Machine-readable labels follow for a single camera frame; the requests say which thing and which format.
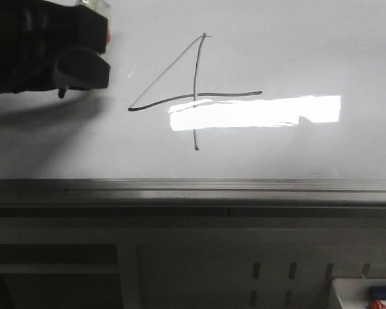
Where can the white plastic marker tray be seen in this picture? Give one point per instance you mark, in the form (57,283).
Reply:
(352,293)

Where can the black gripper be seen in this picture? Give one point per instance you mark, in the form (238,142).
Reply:
(36,47)

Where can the red capped marker in tray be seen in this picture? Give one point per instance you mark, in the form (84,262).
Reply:
(377,304)

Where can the grey perforated metal panel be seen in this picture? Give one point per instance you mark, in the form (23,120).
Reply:
(185,257)

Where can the white whiteboard with metal frame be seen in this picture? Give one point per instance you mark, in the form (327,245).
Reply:
(213,100)

